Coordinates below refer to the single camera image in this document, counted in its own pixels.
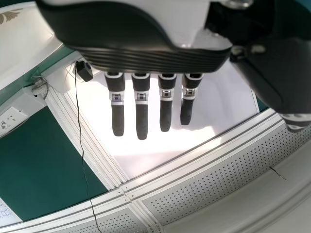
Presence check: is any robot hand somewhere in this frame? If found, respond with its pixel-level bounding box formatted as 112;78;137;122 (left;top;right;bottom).
36;0;311;141

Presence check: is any black power adapter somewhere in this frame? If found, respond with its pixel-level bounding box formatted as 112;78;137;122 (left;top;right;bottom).
72;61;94;83

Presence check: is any white double socket panel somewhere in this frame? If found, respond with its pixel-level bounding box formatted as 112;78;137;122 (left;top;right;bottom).
40;52;85;94

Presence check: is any white socket strip box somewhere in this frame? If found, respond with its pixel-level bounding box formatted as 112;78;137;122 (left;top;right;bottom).
0;83;48;139

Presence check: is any handwritten paper sheet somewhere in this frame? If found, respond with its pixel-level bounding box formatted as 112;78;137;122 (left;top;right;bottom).
0;198;23;225

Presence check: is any grey corrugated cable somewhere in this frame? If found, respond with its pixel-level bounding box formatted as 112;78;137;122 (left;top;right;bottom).
31;76;49;98

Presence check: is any aluminium partition post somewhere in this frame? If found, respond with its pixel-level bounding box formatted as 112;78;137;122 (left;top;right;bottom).
46;82;131;191

